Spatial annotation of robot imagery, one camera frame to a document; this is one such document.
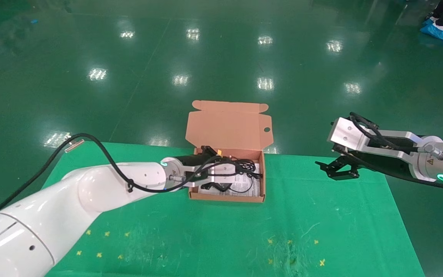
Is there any white printed paper sheet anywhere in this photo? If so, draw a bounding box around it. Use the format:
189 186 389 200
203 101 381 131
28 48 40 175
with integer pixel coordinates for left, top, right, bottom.
198 160 262 197

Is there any open brown cardboard box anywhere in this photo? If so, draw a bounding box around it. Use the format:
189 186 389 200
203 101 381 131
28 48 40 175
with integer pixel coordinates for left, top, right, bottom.
185 100 273 203

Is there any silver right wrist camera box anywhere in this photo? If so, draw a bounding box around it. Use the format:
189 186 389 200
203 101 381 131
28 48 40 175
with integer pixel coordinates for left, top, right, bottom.
327 117 423 159

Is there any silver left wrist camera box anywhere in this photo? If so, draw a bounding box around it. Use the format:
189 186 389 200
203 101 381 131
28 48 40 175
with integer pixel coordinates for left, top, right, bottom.
185 160 238 190

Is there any metal binder clip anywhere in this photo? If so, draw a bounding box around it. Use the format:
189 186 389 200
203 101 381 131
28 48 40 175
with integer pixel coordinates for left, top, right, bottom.
64 139 85 154

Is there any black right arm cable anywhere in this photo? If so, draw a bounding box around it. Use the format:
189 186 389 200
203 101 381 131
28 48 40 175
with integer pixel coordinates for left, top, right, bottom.
335 112 443 192

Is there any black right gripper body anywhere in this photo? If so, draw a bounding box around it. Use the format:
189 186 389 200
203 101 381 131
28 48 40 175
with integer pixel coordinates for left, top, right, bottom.
332 143 415 178

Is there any green table mat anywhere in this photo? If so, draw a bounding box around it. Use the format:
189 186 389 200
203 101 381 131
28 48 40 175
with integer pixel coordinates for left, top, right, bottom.
45 141 426 277

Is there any black data cable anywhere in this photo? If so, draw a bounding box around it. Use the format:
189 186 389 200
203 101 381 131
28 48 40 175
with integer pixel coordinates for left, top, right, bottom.
221 155 263 194

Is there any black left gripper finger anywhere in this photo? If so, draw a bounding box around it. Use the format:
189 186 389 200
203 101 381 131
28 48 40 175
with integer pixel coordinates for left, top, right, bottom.
200 145 223 157
202 182 233 193

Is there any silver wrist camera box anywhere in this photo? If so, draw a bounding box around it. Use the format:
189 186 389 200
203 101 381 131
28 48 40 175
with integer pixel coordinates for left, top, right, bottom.
327 117 423 159
185 160 238 190

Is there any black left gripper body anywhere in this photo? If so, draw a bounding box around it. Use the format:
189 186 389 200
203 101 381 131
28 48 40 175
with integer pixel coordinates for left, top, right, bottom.
175 153 217 174

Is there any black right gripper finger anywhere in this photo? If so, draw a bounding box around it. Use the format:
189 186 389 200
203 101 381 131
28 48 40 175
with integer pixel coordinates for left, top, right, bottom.
328 166 361 182
315 156 347 174

